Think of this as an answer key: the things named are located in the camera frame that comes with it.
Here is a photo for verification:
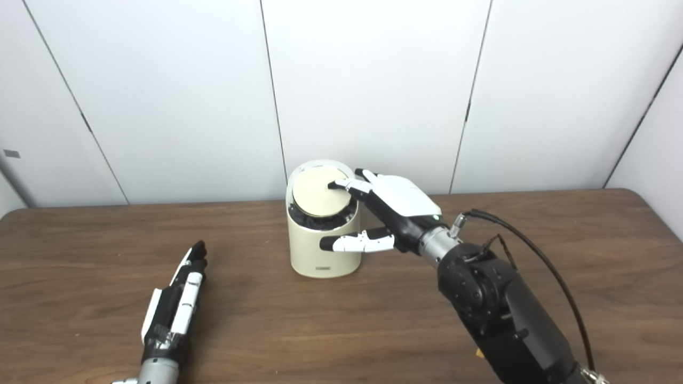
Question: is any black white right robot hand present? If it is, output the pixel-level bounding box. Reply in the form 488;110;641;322
320;169;443;254

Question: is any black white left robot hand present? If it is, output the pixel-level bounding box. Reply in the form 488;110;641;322
141;240;208;366

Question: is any cream round bin lid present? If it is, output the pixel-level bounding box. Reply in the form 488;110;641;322
291;166;352;218

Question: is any black bin liner bag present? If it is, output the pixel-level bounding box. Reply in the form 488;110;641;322
288;200;358;231

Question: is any cream-colored round bin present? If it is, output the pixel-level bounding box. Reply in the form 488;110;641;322
286;160;363;279

